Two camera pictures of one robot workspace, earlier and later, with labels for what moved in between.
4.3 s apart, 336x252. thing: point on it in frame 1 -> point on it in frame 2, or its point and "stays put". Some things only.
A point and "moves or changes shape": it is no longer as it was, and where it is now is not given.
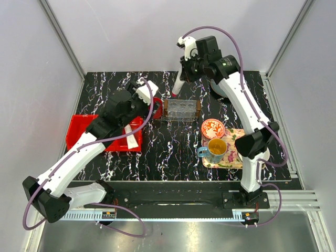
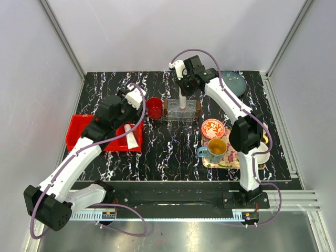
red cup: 157,107 stays put
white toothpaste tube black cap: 132,142 stays put
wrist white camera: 190,44 -> 179,66
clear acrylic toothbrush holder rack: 181,109 stays put
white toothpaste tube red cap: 178,85 moves or changes shape
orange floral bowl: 213,128 stays put
